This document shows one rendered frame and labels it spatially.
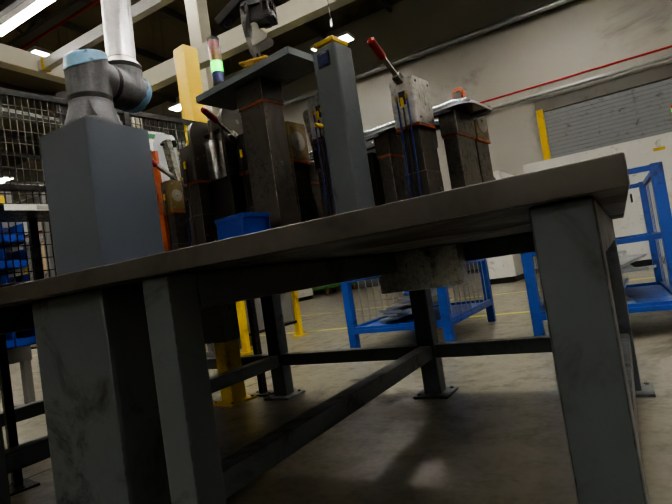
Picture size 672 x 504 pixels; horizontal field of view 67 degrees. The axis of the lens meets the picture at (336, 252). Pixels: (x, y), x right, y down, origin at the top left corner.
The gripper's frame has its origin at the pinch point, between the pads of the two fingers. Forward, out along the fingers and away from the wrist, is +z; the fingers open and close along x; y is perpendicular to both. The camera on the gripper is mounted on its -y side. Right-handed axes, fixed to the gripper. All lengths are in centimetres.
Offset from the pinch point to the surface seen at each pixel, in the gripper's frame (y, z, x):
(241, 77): -1.6, 8.2, -7.3
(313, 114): 12.7, 17.4, 6.1
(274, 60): 9.5, 8.4, -12.5
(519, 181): 54, 54, -61
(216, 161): -26.0, 20.0, 22.8
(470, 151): 53, 35, 13
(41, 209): -100, 23, 27
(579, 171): 61, 54, -63
